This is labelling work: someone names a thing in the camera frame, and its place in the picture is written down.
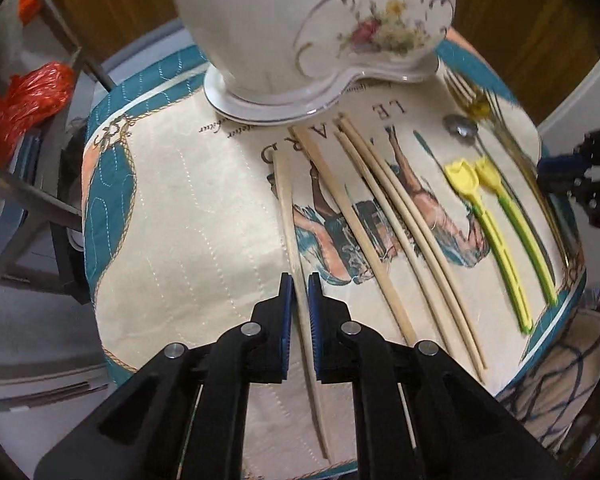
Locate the small silver spoon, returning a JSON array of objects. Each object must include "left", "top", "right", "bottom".
[{"left": 442, "top": 114, "right": 555, "bottom": 280}]

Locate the yellow tulip plastic fork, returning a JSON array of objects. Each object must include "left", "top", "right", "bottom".
[{"left": 444, "top": 159, "right": 533, "bottom": 335}]

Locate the white floral ceramic double holder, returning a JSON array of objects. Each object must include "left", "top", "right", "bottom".
[{"left": 173, "top": 0, "right": 456, "bottom": 126}]

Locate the orange plastic bag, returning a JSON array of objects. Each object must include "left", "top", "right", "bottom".
[{"left": 0, "top": 62, "right": 74, "bottom": 168}]

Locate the gold metal fork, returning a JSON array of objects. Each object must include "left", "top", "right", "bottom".
[{"left": 442, "top": 66, "right": 571, "bottom": 266}]

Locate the wooden chopstick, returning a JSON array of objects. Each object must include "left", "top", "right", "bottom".
[
  {"left": 272, "top": 151, "right": 332, "bottom": 463},
  {"left": 334, "top": 115, "right": 486, "bottom": 382},
  {"left": 335, "top": 130, "right": 456, "bottom": 356},
  {"left": 288, "top": 127, "right": 417, "bottom": 346}
]

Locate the printed quilted placemat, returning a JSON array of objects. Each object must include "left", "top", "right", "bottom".
[{"left": 81, "top": 27, "right": 588, "bottom": 480}]

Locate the metal shelving rack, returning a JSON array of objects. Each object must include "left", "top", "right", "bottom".
[{"left": 0, "top": 0, "right": 118, "bottom": 286}]

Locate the patterned stool cushion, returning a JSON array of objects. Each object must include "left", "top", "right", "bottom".
[{"left": 498, "top": 309, "right": 600, "bottom": 450}]

